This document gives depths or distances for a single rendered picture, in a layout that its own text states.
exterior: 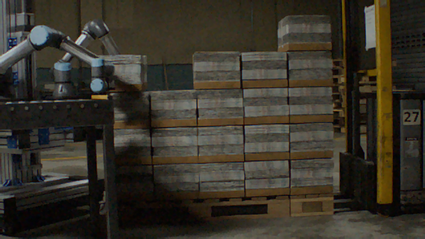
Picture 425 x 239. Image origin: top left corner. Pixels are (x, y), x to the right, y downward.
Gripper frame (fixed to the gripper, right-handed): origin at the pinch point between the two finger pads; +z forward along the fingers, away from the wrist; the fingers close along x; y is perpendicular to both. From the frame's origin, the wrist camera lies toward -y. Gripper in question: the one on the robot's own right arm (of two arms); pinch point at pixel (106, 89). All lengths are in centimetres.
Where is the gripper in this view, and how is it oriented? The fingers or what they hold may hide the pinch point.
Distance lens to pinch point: 341.4
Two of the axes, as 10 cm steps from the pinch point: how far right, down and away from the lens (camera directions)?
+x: -10.0, 0.2, -0.4
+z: -0.4, -0.5, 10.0
